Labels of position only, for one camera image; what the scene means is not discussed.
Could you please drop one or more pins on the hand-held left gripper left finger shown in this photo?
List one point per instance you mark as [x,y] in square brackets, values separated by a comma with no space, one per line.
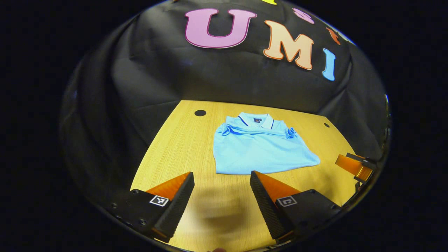
[182,206]

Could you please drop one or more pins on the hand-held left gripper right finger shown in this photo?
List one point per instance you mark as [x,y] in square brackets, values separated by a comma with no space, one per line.
[262,206]

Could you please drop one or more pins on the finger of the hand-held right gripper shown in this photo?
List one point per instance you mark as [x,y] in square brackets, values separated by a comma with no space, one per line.
[364,174]
[350,165]

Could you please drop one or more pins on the light blue T-shirt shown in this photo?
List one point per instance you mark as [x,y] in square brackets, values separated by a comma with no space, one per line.
[259,150]

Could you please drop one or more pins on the black backdrop cloth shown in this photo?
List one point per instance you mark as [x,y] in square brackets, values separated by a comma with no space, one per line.
[210,77]

